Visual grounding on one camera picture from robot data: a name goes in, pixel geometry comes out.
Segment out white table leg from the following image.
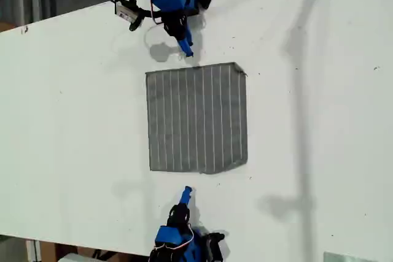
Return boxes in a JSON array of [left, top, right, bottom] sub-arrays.
[[25, 239, 42, 262]]

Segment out short black camera stalk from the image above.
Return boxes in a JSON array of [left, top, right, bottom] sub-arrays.
[[138, 8, 165, 21], [201, 231, 226, 243]]

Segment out grey striped square towel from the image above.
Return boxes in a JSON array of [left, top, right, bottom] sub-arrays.
[[144, 61, 249, 175]]

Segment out black camera box white label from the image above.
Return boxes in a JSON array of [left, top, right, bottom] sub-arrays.
[[114, 0, 144, 32]]

